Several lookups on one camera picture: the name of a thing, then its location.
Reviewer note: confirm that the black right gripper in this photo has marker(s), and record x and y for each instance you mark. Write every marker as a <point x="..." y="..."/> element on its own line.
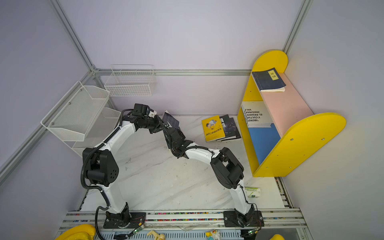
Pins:
<point x="169" y="142"/>

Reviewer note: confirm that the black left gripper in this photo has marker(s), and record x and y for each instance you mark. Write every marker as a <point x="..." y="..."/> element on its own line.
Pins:
<point x="159" y="125"/>

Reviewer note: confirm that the dark blue barcode book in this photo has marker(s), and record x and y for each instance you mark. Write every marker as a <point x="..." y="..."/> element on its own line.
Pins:
<point x="169" y="121"/>

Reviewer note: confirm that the white book black lettering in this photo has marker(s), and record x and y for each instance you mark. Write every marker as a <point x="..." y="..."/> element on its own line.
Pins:
<point x="256" y="114"/>

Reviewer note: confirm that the dark blue book yellow label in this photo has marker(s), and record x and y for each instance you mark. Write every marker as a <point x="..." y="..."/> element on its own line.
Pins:
<point x="269" y="81"/>

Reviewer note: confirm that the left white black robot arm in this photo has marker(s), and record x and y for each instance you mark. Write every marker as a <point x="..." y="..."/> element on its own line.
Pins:
<point x="100" y="169"/>

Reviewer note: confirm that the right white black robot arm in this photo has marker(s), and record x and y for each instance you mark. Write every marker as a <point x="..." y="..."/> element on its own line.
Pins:
<point x="226" y="167"/>

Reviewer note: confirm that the yellow cartoon cover book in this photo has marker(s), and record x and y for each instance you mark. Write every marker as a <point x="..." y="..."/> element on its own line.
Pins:
<point x="213" y="129"/>

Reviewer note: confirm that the lower white perforated shelf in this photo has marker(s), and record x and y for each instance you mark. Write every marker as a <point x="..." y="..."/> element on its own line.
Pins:
<point x="103" y="126"/>

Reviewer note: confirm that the black cover book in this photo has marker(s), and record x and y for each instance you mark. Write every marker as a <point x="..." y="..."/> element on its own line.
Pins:
<point x="230" y="128"/>

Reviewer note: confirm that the white perforated metal shelf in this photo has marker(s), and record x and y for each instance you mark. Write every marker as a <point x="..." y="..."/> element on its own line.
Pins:
<point x="73" y="117"/>

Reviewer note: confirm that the small green white box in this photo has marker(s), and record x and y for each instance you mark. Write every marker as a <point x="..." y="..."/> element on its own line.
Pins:
<point x="253" y="192"/>

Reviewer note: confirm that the beige toy figure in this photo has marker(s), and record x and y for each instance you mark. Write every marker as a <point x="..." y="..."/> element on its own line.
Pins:
<point x="155" y="235"/>

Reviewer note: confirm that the yellow pink blue bookshelf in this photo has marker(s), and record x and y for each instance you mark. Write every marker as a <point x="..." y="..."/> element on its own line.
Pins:
<point x="297" y="133"/>

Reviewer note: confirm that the yellow white toy figure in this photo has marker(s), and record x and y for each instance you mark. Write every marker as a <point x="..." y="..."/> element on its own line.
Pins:
<point x="213" y="235"/>

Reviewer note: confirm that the yellow plastic toy left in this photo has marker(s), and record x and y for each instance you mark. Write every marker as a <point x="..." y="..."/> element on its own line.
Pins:
<point x="81" y="232"/>

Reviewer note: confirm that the yellow object bottom right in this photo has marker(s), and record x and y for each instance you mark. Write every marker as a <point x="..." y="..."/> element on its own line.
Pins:
<point x="277" y="237"/>

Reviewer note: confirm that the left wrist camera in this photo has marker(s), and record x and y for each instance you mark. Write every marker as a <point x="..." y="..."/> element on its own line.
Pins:
<point x="151" y="113"/>

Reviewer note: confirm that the white wire basket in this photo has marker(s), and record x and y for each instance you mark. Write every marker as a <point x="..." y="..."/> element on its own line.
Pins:
<point x="131" y="81"/>

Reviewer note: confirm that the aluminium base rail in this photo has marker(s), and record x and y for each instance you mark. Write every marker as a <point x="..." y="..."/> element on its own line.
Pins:
<point x="195" y="224"/>

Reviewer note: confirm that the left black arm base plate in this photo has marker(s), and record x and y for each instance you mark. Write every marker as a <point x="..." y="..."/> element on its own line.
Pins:
<point x="124" y="221"/>

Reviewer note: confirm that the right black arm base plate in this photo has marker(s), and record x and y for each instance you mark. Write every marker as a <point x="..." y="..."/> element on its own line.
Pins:
<point x="236" y="219"/>

